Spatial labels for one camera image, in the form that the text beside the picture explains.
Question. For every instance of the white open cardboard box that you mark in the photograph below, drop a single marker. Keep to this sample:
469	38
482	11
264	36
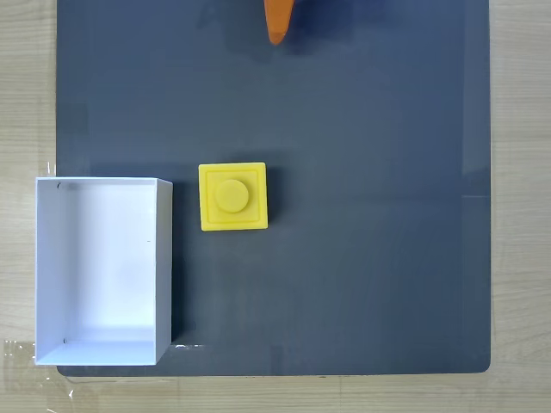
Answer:
107	266

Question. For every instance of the yellow square block with knob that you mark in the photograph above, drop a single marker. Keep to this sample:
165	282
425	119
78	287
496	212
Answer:
233	198

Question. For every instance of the dark grey table mat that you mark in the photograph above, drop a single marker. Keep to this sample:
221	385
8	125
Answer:
344	172

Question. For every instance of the clear adhesive tape piece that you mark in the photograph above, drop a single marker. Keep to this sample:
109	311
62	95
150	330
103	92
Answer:
19	353

